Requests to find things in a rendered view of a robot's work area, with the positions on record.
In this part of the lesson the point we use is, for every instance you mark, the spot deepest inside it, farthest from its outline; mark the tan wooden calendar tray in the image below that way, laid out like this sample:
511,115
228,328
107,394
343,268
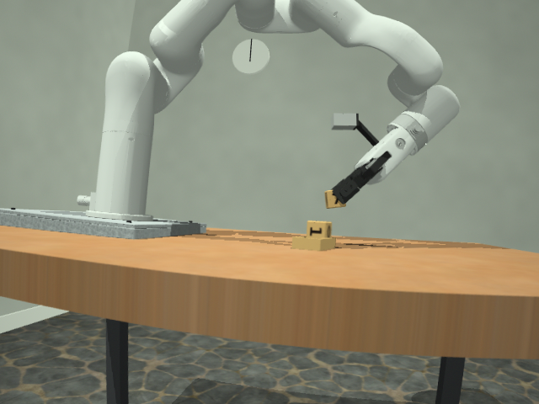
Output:
313,243

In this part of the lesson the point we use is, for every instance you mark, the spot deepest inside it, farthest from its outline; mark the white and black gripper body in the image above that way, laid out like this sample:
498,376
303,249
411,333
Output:
390,143

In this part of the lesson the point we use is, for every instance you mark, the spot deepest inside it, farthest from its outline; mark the tan wooden number cube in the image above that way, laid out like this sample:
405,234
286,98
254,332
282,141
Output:
319,229
332,201

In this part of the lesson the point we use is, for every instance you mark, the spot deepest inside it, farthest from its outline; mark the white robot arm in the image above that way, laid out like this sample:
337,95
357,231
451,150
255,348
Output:
134,84

